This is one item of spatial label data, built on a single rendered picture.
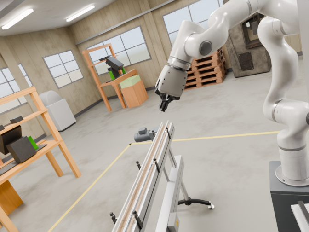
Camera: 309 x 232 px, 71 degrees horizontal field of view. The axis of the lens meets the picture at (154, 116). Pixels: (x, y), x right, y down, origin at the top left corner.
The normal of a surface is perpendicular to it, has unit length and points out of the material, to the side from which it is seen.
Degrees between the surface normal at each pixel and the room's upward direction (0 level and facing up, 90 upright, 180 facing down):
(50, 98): 90
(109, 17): 90
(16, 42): 90
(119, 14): 90
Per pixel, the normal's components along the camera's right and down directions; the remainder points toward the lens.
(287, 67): -0.32, 0.35
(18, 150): 0.83, -0.12
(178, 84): 0.32, 0.40
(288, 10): -0.33, -0.07
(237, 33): -0.52, 0.45
